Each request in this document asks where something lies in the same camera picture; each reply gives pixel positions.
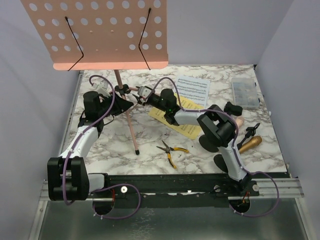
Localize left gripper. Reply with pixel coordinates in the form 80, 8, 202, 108
98, 91, 133, 118

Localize pink perforated music stand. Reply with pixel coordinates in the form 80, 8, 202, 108
19, 0, 170, 156

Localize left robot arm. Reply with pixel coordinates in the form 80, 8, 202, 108
47, 91, 134, 203

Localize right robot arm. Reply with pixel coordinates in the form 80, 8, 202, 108
136, 86, 248, 196

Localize white sheet music page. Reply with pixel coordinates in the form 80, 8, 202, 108
175, 75, 211, 107

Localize yellow sheet music page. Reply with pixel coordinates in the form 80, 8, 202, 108
148, 96, 204, 140

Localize black mic stand front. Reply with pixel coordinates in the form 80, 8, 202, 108
213, 123, 260, 173

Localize pink toy microphone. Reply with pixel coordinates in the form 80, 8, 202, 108
235, 116, 245, 128

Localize clear plastic parts box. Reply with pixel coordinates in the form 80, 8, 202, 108
231, 77, 260, 109

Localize gold toy microphone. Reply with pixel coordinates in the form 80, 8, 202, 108
238, 135, 263, 154

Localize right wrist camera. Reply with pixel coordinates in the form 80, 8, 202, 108
137, 86, 154, 104

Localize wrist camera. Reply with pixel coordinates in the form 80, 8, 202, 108
92, 80, 111, 98
137, 86, 154, 104

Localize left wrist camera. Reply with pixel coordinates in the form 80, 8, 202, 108
92, 80, 111, 98

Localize yellow handled pliers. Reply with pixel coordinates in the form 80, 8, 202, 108
157, 141, 189, 169

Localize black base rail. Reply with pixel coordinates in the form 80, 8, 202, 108
49, 172, 261, 210

